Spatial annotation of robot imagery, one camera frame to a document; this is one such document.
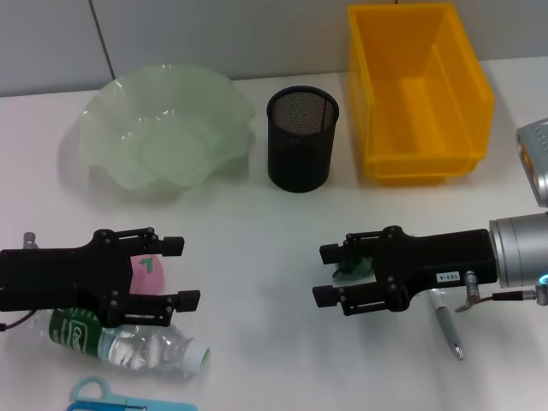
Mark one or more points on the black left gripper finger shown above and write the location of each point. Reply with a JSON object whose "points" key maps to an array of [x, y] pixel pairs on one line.
{"points": [[188, 299]]}

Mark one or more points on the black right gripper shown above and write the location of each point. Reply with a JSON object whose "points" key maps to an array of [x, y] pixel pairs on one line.
{"points": [[428, 261]]}

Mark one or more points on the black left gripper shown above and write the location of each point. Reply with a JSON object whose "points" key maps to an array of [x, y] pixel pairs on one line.
{"points": [[51, 278]]}

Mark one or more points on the green plastic wrapper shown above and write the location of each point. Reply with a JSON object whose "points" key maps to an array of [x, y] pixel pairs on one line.
{"points": [[359, 267]]}

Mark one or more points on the pink toy peach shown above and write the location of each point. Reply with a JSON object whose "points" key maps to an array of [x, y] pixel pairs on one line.
{"points": [[150, 278]]}

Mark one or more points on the clear green-label water bottle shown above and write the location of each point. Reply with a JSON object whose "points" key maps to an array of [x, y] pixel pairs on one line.
{"points": [[141, 347]]}

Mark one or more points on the black mesh pen holder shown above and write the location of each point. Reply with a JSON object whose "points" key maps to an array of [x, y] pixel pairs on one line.
{"points": [[299, 150]]}

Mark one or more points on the silver ballpoint pen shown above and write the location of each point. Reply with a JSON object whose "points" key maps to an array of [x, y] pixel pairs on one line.
{"points": [[447, 329]]}

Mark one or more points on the light blue scissors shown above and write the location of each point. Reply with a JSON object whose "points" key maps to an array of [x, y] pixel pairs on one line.
{"points": [[85, 383]]}

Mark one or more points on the pale green wavy glass bowl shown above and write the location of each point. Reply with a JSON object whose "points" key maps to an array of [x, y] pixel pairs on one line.
{"points": [[162, 107]]}

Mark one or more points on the yellow plastic bin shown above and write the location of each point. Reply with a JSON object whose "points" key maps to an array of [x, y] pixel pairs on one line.
{"points": [[428, 128]]}

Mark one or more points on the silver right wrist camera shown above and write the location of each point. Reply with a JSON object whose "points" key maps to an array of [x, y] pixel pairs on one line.
{"points": [[535, 154]]}

